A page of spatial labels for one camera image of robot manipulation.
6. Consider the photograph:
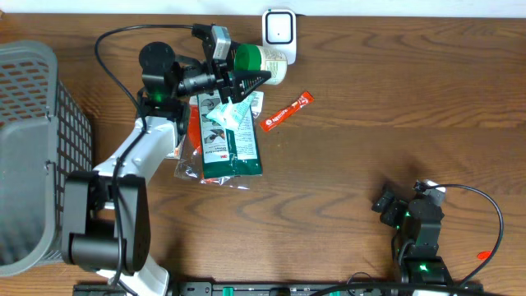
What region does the red dustpan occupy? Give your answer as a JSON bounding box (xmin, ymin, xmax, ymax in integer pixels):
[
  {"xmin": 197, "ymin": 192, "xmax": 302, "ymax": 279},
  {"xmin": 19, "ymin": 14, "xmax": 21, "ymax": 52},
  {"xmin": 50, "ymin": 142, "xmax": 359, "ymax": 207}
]
[{"xmin": 174, "ymin": 91, "xmax": 264, "ymax": 189}]

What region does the black mounting rail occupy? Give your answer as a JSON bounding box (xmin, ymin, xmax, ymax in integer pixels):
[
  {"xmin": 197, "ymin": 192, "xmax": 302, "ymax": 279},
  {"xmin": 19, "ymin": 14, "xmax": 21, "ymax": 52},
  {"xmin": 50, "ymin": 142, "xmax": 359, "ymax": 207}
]
[{"xmin": 72, "ymin": 280, "xmax": 486, "ymax": 296}]

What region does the red sticker on table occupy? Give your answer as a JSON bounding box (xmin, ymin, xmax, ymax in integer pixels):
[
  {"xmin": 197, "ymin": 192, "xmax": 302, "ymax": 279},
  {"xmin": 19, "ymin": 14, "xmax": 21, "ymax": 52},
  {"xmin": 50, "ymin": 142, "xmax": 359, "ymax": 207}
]
[{"xmin": 477, "ymin": 251, "xmax": 492, "ymax": 261}]

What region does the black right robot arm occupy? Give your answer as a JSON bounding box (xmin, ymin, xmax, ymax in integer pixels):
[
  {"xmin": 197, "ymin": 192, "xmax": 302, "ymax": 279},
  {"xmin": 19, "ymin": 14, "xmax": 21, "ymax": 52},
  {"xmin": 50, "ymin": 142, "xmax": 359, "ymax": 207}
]
[{"xmin": 371, "ymin": 186, "xmax": 453, "ymax": 285}]

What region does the black camera cable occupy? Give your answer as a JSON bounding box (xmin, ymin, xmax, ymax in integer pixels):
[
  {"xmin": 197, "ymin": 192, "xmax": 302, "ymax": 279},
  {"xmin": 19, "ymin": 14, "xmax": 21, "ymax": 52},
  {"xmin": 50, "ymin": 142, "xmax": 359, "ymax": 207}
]
[
  {"xmin": 94, "ymin": 23, "xmax": 206, "ymax": 296},
  {"xmin": 413, "ymin": 183, "xmax": 505, "ymax": 289}
]

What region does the red snack stick packet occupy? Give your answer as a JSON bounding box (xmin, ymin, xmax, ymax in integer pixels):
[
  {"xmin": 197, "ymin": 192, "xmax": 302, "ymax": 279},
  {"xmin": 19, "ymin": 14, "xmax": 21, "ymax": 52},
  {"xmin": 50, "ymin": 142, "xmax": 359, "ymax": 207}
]
[{"xmin": 260, "ymin": 91, "xmax": 314, "ymax": 132}]

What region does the black right camera cable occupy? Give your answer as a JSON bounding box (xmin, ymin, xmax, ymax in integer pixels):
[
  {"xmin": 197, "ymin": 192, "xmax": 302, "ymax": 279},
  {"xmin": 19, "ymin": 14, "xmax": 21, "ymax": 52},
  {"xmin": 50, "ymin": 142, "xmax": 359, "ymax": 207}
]
[{"xmin": 413, "ymin": 183, "xmax": 505, "ymax": 289}]

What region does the mint green wipes pack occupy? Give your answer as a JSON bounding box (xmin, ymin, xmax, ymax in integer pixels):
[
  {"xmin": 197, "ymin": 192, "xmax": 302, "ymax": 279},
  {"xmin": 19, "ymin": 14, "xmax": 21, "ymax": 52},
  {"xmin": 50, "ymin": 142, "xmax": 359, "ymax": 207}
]
[{"xmin": 205, "ymin": 95, "xmax": 254, "ymax": 131}]

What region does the grey plastic basket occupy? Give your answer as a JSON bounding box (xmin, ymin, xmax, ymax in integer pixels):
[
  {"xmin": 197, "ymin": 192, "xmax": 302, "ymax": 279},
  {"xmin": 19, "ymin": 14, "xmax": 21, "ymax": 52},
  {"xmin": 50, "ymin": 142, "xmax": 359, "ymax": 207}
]
[{"xmin": 1, "ymin": 40, "xmax": 92, "ymax": 277}]

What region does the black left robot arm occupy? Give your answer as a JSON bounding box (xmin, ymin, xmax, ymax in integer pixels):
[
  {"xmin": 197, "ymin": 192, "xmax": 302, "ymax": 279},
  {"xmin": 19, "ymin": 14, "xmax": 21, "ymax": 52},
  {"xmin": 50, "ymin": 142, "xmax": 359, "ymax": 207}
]
[{"xmin": 61, "ymin": 41, "xmax": 272, "ymax": 295}]

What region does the white barcode scanner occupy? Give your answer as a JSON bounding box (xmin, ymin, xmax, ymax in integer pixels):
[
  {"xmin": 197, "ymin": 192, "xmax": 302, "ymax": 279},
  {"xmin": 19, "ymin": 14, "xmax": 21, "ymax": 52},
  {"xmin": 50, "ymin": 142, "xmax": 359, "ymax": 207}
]
[{"xmin": 261, "ymin": 8, "xmax": 298, "ymax": 65}]

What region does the green grip gloves package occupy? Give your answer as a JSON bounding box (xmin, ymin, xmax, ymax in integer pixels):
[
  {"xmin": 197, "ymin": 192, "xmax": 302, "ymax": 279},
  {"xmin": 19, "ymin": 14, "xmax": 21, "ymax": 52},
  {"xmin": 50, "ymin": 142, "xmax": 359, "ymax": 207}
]
[{"xmin": 196, "ymin": 91, "xmax": 262, "ymax": 179}]

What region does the black left camera cable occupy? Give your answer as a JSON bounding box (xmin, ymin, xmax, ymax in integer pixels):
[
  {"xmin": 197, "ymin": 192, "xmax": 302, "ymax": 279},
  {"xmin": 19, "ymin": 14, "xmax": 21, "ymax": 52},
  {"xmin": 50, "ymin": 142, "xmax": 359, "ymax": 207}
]
[{"xmin": 94, "ymin": 23, "xmax": 206, "ymax": 296}]

